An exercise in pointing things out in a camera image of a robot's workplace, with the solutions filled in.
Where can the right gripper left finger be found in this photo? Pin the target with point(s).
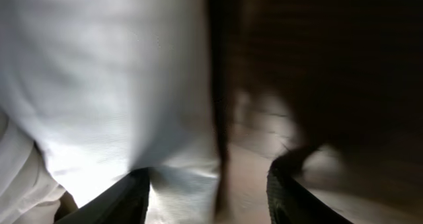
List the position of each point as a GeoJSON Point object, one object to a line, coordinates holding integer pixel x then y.
{"type": "Point", "coordinates": [125, 202]}

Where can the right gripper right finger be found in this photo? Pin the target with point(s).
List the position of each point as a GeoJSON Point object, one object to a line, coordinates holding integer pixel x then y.
{"type": "Point", "coordinates": [291, 203]}

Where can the white t-shirt black print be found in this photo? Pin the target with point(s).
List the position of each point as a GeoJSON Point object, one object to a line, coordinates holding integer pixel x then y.
{"type": "Point", "coordinates": [92, 90]}

